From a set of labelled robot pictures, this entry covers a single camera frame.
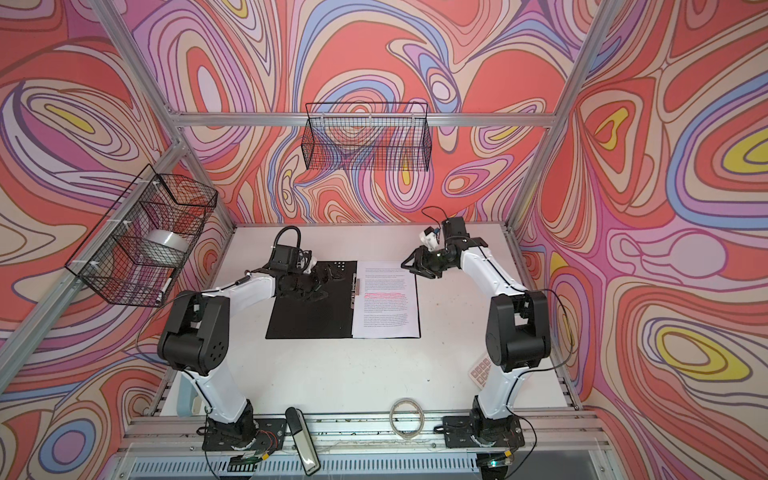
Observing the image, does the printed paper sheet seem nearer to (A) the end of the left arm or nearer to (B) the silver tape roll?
(A) the end of the left arm

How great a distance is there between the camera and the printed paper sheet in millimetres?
928

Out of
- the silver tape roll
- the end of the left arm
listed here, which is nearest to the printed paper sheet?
the end of the left arm
